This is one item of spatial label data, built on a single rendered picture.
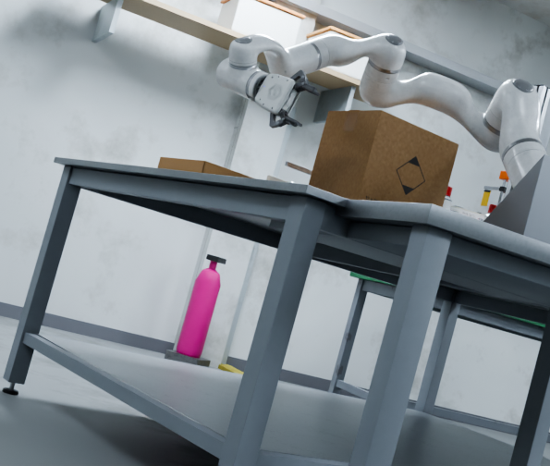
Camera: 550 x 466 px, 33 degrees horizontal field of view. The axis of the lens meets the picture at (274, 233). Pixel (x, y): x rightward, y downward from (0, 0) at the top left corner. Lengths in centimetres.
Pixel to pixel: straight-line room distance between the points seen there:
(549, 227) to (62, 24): 401
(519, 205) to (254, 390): 85
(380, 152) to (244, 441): 87
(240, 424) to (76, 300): 386
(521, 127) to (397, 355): 105
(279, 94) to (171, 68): 362
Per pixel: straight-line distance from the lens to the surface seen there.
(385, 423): 189
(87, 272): 592
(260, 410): 214
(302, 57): 271
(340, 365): 525
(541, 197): 248
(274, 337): 212
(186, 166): 261
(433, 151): 265
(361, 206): 208
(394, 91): 282
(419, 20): 690
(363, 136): 255
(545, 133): 337
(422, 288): 188
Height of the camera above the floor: 59
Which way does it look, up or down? 3 degrees up
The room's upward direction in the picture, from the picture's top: 15 degrees clockwise
